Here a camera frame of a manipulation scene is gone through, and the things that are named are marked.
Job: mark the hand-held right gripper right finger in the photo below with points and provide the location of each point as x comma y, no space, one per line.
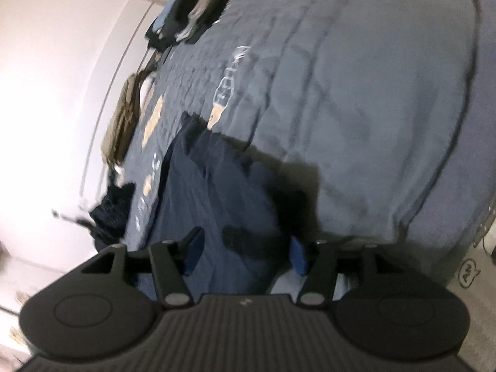
298,256

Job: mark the white headboard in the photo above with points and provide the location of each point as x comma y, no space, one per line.
112,85

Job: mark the grey-blue printed quilt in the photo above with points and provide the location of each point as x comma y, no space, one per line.
368,104

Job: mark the light grey folded shirt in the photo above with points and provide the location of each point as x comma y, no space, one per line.
207,4

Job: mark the blue folded shirt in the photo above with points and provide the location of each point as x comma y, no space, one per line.
159,24

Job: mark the grey floor mat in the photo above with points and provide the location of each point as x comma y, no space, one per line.
478,310

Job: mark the navy blue shirt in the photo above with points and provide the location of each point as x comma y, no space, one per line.
201,201

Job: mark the black dotted garment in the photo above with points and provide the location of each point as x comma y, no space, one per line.
112,209

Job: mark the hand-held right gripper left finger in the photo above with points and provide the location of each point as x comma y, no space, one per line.
193,250

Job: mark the olive brown folded blanket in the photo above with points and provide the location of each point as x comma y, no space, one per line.
122,124

